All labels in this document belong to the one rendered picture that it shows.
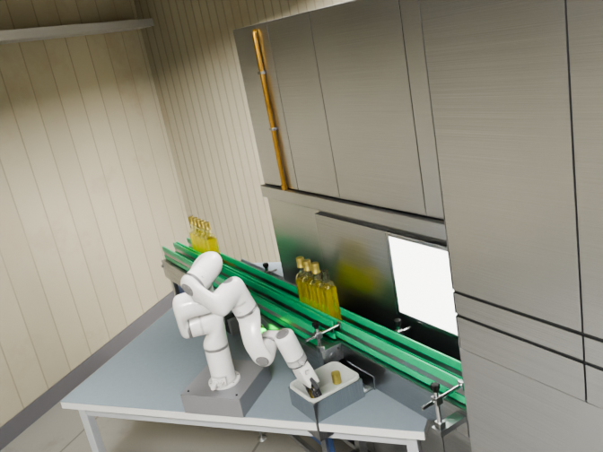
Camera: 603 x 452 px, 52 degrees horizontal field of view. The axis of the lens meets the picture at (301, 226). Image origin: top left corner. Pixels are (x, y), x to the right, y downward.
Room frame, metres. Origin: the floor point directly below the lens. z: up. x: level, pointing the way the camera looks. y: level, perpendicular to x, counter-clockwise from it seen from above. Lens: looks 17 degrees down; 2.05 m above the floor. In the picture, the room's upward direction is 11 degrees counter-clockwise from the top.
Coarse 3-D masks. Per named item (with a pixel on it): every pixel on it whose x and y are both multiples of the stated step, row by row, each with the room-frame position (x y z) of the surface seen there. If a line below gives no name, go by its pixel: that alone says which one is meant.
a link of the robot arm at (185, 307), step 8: (176, 296) 2.08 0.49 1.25; (184, 296) 2.07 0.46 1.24; (176, 304) 2.05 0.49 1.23; (184, 304) 2.04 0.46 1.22; (192, 304) 2.04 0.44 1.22; (200, 304) 2.04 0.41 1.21; (176, 312) 2.04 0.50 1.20; (184, 312) 2.04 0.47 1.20; (192, 312) 2.04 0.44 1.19; (200, 312) 2.05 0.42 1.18; (208, 312) 2.07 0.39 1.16; (176, 320) 2.08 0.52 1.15; (184, 320) 2.05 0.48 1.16; (184, 328) 2.07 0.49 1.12; (184, 336) 2.09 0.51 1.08; (192, 336) 2.09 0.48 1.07
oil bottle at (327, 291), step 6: (324, 282) 2.31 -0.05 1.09; (330, 282) 2.31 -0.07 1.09; (324, 288) 2.29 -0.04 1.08; (330, 288) 2.30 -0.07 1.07; (324, 294) 2.30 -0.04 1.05; (330, 294) 2.29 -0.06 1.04; (336, 294) 2.31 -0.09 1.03; (324, 300) 2.30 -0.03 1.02; (330, 300) 2.29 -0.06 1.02; (336, 300) 2.31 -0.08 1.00; (324, 306) 2.31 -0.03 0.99; (330, 306) 2.29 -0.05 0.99; (336, 306) 2.30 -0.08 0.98; (324, 312) 2.32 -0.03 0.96; (330, 312) 2.29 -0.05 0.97; (336, 312) 2.30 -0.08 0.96; (336, 318) 2.30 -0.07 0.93
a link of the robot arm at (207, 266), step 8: (200, 256) 2.03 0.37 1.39; (208, 256) 1.99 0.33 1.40; (216, 256) 2.00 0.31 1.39; (200, 264) 1.96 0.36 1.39; (208, 264) 1.97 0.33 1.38; (216, 264) 1.98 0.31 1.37; (192, 272) 1.93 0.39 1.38; (200, 272) 1.93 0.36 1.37; (208, 272) 1.95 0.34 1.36; (216, 272) 1.97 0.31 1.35; (200, 280) 1.91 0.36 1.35; (208, 280) 1.94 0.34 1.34; (208, 288) 2.03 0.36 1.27
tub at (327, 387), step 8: (320, 368) 2.09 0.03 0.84; (328, 368) 2.10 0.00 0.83; (336, 368) 2.10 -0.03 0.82; (344, 368) 2.06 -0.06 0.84; (320, 376) 2.08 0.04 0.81; (328, 376) 2.10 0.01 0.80; (344, 376) 2.06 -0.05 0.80; (352, 376) 2.02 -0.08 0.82; (296, 384) 2.03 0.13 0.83; (320, 384) 2.07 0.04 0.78; (328, 384) 2.08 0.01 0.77; (344, 384) 1.95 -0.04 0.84; (296, 392) 1.96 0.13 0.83; (304, 392) 2.04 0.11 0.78; (328, 392) 1.91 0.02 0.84; (312, 400) 1.88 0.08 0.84
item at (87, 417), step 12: (84, 420) 2.39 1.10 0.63; (144, 420) 2.26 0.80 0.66; (156, 420) 2.23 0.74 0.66; (168, 420) 2.21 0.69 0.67; (180, 420) 2.18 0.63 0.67; (192, 420) 2.16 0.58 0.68; (96, 432) 2.41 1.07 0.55; (276, 432) 2.00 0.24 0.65; (288, 432) 1.98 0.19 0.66; (300, 432) 1.96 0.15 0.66; (336, 432) 1.90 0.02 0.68; (96, 444) 2.39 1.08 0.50; (408, 444) 1.79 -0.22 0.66; (420, 444) 1.81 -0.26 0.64
